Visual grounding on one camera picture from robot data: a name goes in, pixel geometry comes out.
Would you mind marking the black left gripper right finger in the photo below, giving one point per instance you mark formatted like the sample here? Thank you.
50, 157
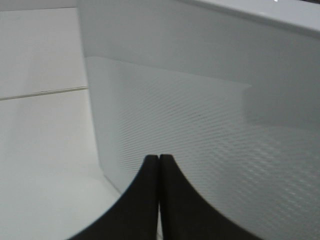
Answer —
185, 214

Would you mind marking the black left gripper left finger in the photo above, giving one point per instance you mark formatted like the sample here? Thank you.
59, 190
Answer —
134, 216

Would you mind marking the white microwave door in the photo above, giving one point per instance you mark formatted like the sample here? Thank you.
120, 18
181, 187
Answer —
229, 88

